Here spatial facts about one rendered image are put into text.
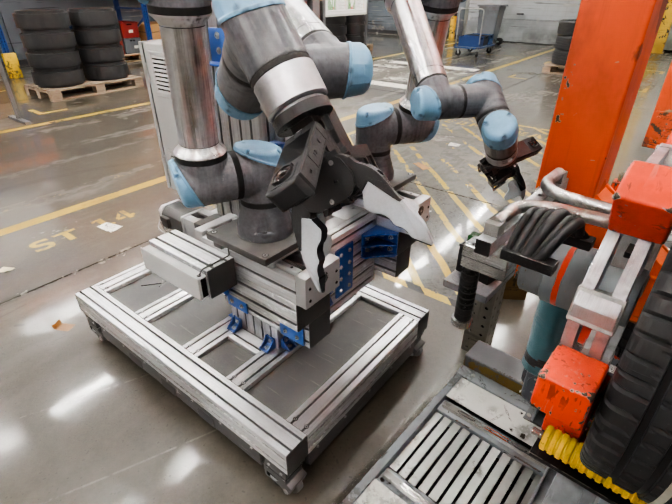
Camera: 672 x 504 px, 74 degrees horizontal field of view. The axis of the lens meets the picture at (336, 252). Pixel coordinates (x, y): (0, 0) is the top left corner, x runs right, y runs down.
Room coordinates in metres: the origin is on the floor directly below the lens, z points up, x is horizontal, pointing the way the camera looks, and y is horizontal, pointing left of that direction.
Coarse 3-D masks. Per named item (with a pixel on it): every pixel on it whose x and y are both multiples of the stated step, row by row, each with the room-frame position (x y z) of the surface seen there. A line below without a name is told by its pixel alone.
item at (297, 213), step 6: (294, 210) 0.47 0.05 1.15; (300, 210) 0.46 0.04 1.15; (306, 210) 0.46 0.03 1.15; (294, 216) 0.46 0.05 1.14; (300, 216) 0.46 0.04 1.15; (306, 216) 0.46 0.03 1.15; (312, 216) 0.46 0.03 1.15; (294, 222) 0.46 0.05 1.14; (300, 222) 0.46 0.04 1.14; (294, 228) 0.46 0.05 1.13; (300, 228) 0.46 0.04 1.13; (300, 234) 0.46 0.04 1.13; (300, 240) 0.45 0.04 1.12; (300, 246) 0.45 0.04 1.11
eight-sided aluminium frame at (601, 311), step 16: (656, 160) 0.73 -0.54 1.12; (608, 240) 0.59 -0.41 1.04; (640, 240) 0.58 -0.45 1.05; (608, 256) 0.58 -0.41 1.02; (640, 256) 0.56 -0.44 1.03; (656, 256) 0.88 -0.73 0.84; (592, 272) 0.57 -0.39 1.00; (624, 272) 0.55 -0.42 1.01; (592, 288) 0.55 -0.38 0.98; (624, 288) 0.53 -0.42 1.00; (576, 304) 0.54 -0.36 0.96; (592, 304) 0.53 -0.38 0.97; (608, 304) 0.52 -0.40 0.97; (624, 304) 0.51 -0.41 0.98; (576, 320) 0.53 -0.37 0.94; (592, 320) 0.52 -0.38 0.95; (608, 320) 0.51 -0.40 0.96; (576, 336) 0.54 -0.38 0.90; (592, 336) 0.83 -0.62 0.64; (608, 336) 0.50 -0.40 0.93; (592, 352) 0.51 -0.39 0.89; (608, 352) 0.79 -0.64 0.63
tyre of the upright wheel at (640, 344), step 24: (648, 312) 0.47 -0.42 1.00; (648, 336) 0.45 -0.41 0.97; (624, 360) 0.45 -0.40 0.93; (648, 360) 0.43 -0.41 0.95; (624, 384) 0.43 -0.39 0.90; (648, 384) 0.42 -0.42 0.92; (600, 408) 0.45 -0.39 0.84; (624, 408) 0.42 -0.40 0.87; (648, 408) 0.41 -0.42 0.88; (600, 432) 0.44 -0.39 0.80; (624, 432) 0.42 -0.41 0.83; (648, 432) 0.40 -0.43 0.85; (600, 456) 0.44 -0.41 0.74; (624, 456) 0.42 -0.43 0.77; (648, 456) 0.39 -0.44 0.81; (624, 480) 0.42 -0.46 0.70; (648, 480) 0.40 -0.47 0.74
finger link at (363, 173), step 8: (352, 160) 0.45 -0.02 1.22; (352, 168) 0.45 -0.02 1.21; (360, 168) 0.44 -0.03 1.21; (368, 168) 0.44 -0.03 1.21; (376, 168) 0.45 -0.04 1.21; (360, 176) 0.44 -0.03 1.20; (368, 176) 0.44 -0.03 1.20; (376, 176) 0.44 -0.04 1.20; (384, 176) 0.44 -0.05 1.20; (360, 184) 0.44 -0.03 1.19; (376, 184) 0.43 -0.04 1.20; (384, 184) 0.43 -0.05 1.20; (392, 192) 0.42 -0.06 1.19; (400, 200) 0.42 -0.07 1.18
